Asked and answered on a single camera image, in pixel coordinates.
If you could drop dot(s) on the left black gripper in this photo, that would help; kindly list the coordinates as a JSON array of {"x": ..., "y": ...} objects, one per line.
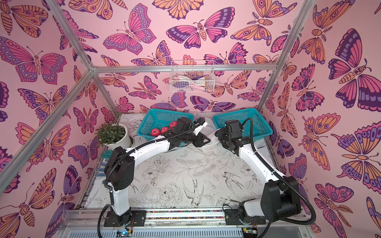
[{"x": 199, "y": 141}]

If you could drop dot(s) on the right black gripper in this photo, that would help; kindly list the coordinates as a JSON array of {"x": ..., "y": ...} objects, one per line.
[{"x": 223, "y": 138}]

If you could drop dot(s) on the red apple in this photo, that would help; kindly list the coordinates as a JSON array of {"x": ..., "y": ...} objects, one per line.
[
  {"x": 155, "y": 132},
  {"x": 164, "y": 130}
]

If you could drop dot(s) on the netted apple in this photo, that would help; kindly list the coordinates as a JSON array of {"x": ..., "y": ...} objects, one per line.
[{"x": 173, "y": 124}]

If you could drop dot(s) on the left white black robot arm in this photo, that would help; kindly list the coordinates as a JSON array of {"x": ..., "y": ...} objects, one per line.
[{"x": 120, "y": 169}]

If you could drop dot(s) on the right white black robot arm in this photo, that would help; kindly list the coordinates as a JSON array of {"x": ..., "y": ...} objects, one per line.
[{"x": 281, "y": 199}]

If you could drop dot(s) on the white plastic tray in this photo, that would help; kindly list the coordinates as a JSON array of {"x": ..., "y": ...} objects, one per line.
[{"x": 210, "y": 131}]

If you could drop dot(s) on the right teal plastic basket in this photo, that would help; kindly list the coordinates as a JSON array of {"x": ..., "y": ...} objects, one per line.
[{"x": 261, "y": 128}]

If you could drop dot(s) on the teal plastic basket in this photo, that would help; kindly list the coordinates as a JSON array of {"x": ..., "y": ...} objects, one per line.
[
  {"x": 261, "y": 128},
  {"x": 157, "y": 119}
]

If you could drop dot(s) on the left teal plastic basket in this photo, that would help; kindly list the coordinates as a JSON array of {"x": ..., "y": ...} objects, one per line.
[{"x": 157, "y": 119}]

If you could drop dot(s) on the potted green plant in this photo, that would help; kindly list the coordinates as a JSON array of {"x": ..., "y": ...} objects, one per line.
[{"x": 114, "y": 134}]

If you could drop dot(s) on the blue dotted work glove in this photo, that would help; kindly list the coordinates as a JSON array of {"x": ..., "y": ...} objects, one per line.
[{"x": 99, "y": 174}]

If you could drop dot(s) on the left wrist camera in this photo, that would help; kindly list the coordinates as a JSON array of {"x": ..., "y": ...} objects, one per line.
[{"x": 200, "y": 123}]

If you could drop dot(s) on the white wire wall basket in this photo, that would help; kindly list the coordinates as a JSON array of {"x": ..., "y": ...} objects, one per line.
[{"x": 192, "y": 76}]

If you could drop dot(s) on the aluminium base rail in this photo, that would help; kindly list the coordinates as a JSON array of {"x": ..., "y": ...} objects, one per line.
[{"x": 205, "y": 222}]

